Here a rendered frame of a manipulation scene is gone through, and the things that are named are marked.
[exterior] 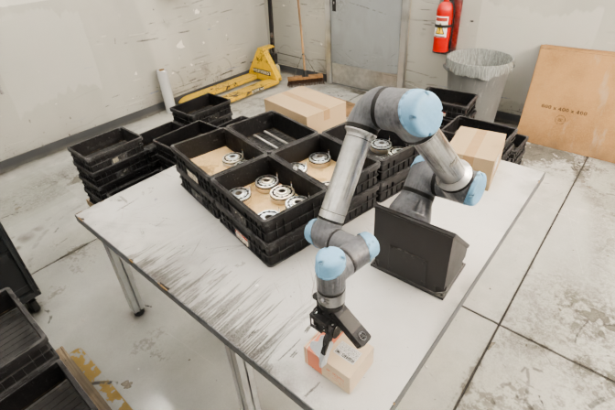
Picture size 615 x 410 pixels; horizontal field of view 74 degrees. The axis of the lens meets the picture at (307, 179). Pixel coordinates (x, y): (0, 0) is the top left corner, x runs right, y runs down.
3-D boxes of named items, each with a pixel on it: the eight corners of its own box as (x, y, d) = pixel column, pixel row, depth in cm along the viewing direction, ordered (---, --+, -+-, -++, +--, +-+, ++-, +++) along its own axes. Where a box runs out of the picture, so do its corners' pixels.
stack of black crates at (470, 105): (472, 148, 336) (482, 94, 312) (455, 165, 315) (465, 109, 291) (425, 134, 360) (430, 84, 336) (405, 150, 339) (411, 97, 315)
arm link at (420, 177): (412, 193, 153) (426, 160, 154) (444, 202, 144) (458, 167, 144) (396, 183, 145) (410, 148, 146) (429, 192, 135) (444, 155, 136)
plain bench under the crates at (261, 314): (514, 274, 238) (545, 171, 200) (359, 553, 137) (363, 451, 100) (305, 185, 328) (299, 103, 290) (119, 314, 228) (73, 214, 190)
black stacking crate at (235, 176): (329, 214, 162) (328, 190, 156) (267, 249, 147) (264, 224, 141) (271, 176, 189) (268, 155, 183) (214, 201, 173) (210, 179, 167)
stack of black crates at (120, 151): (137, 178, 324) (121, 125, 299) (158, 189, 307) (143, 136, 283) (88, 201, 298) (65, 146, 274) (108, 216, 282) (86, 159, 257)
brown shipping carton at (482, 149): (488, 191, 189) (494, 161, 180) (440, 179, 199) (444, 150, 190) (500, 162, 210) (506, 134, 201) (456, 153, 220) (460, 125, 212)
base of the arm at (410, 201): (436, 230, 144) (446, 204, 145) (417, 220, 134) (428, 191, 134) (400, 217, 155) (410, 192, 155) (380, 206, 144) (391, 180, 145)
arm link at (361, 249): (350, 221, 114) (321, 240, 108) (382, 234, 106) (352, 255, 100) (353, 244, 118) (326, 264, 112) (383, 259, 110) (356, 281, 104)
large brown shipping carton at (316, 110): (346, 133, 247) (346, 102, 237) (308, 149, 232) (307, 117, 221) (303, 114, 274) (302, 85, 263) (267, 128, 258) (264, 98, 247)
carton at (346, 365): (372, 362, 119) (373, 347, 115) (349, 394, 112) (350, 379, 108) (329, 334, 128) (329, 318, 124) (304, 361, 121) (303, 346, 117)
